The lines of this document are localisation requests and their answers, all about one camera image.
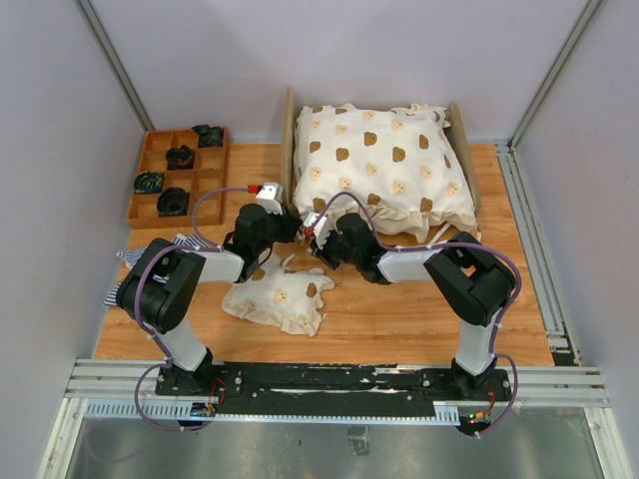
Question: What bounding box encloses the left aluminium corner post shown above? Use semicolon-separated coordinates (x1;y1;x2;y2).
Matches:
73;0;155;132

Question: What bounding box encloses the wooden pet bed frame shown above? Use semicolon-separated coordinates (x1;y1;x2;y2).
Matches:
279;87;483;236

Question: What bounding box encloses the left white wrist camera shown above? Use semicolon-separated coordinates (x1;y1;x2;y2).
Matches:
256;182;284;216

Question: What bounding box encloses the small bear print pillow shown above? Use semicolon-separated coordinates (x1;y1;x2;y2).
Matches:
222;254;335;336

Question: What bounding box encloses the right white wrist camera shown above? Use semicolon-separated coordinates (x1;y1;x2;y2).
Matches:
302;213;331;248

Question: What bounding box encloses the black green rolled sock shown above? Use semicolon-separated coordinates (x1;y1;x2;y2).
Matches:
134;171;165;195

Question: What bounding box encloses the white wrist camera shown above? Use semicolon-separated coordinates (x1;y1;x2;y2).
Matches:
302;213;331;248
256;182;284;216

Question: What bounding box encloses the black rolled sock bottom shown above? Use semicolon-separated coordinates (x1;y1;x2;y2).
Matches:
156;187;190;218

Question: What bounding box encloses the black rolled sock top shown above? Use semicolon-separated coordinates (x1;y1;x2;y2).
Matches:
192;124;224;149

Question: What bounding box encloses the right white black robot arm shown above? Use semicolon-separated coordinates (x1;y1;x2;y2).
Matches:
303;214;521;399

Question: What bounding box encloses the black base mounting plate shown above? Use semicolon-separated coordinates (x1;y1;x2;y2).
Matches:
155;361;513;416

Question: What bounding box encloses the wooden compartment tray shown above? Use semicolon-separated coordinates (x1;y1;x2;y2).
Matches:
128;127;230;230

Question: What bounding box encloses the black rolled sock middle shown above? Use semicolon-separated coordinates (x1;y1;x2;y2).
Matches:
165;145;196;171

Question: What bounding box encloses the right aluminium corner post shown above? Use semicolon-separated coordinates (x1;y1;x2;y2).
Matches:
506;0;608;151

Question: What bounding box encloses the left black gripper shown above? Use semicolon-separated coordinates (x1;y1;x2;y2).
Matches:
255;203;303;255

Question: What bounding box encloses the blue striped cloth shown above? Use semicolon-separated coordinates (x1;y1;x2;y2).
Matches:
103;234;207;307

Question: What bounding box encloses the aluminium rail frame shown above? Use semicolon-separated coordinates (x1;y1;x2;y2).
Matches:
37;142;630;479

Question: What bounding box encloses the large bear print cushion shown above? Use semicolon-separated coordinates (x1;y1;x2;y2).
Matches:
292;103;478;245

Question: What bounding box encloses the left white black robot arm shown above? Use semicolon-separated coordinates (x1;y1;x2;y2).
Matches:
116;204;302;396

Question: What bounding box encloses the aluminium corner post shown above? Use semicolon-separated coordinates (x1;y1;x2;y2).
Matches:
506;0;608;151
73;0;155;132

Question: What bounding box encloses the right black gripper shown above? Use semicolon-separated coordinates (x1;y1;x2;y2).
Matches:
310;228;360;270

